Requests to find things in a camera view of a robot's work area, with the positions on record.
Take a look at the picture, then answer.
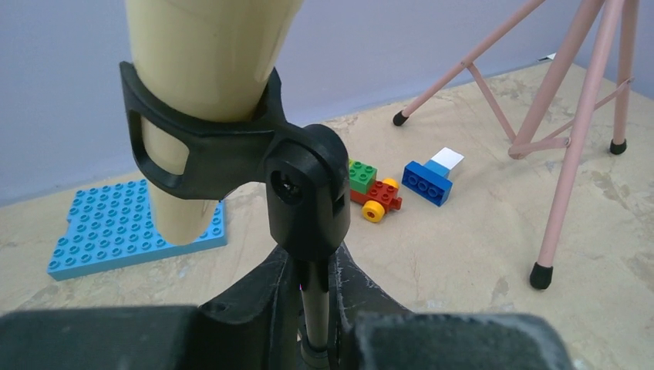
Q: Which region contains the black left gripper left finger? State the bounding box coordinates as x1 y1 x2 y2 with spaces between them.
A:
1 247 298 369

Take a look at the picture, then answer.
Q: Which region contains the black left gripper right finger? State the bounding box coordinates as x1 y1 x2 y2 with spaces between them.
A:
328 244 574 369

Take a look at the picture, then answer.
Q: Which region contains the beige toy microphone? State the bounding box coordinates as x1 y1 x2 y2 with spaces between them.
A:
125 1 304 245

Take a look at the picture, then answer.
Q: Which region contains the pink music stand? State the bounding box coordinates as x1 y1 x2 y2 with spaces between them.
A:
392 0 641 291

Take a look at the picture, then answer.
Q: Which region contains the colourful toy brick car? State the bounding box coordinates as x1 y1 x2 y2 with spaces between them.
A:
349 160 403 223

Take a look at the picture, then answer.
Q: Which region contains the blue and white brick stack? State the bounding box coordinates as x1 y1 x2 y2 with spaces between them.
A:
401 147 464 207

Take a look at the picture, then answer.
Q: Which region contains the light blue brick baseplate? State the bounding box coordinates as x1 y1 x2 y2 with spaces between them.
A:
46 179 228 281

